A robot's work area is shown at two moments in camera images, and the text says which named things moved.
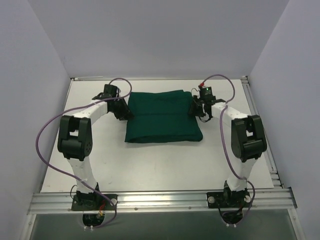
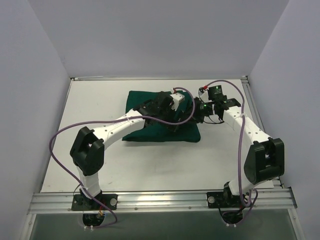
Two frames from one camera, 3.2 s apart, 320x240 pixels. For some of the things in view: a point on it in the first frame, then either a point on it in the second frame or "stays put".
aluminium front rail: (160, 200) stays put
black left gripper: (123, 111) → (177, 115)
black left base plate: (94, 202) stays put
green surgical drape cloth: (163, 116) stays put
